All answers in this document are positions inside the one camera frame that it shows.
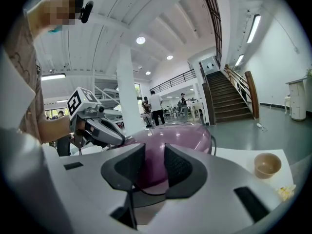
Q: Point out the black metal grid railing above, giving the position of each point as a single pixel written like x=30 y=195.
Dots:
x=214 y=21

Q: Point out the small white side table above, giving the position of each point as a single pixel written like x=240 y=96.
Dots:
x=287 y=101

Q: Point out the white power strip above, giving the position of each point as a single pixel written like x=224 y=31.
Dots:
x=261 y=126

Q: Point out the purple rice cooker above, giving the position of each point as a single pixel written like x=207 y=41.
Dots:
x=175 y=135

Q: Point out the yellow crumpled scrap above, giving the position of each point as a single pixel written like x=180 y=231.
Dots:
x=286 y=192

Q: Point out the person's left forearm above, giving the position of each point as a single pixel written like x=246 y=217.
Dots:
x=56 y=129

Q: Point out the white square pillar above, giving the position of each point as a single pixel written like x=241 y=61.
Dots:
x=128 y=91

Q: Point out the black head-mounted camera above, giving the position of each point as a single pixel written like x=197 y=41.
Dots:
x=86 y=11

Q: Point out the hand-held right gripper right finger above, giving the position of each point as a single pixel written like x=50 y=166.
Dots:
x=185 y=174

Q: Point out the long tube ceiling light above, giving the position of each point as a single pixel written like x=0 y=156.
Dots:
x=253 y=28
x=53 y=76
x=239 y=60

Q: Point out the person's left hand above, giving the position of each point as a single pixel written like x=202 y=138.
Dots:
x=81 y=127

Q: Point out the black balcony railing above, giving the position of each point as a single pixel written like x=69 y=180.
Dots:
x=173 y=80

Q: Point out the person's beige shirt torso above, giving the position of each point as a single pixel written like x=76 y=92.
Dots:
x=26 y=77

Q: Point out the white drawer cabinet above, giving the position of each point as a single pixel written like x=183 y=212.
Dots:
x=298 y=99

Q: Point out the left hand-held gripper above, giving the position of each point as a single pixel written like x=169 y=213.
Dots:
x=79 y=101

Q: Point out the dark wooden staircase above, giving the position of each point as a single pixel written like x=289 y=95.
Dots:
x=226 y=99

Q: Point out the brown paper cup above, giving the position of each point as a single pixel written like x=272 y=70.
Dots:
x=267 y=166

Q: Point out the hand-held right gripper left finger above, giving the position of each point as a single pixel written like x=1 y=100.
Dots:
x=126 y=169

